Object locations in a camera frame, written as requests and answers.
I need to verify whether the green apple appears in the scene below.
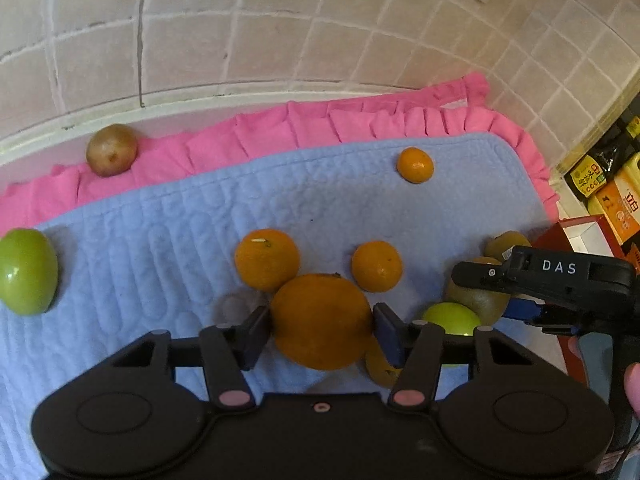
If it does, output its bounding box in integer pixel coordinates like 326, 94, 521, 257
421, 302, 482, 336
1, 229, 58, 316

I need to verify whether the large orange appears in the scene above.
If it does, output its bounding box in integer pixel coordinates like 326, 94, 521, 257
269, 274, 372, 372

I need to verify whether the brown kiwi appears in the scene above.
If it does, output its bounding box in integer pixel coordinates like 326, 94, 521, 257
484, 231, 532, 262
445, 278, 511, 325
86, 124, 138, 178

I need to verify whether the person's hand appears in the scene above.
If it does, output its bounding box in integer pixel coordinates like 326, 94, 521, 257
566, 335, 640, 421

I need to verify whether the orange under right finger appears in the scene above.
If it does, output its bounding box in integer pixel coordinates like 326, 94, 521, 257
364, 337, 401, 389

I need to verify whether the red cardboard box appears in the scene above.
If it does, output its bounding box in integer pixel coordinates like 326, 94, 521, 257
532, 214, 631, 386

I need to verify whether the round tangerine centre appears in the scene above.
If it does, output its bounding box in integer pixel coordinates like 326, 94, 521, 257
350, 240, 404, 292

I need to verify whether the yellow detergent jug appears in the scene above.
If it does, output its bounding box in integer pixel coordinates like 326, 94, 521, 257
587, 153, 640, 245

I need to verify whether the medium orange with stem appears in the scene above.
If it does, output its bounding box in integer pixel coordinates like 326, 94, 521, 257
234, 229, 300, 292

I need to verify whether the dark soy sauce bottle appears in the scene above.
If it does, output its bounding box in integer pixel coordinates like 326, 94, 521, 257
564, 120, 634, 204

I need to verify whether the small far tangerine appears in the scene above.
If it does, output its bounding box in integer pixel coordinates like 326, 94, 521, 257
396, 146, 435, 184

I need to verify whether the pink ruffled cloth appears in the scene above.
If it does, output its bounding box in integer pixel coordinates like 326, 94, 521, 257
1, 73, 559, 232

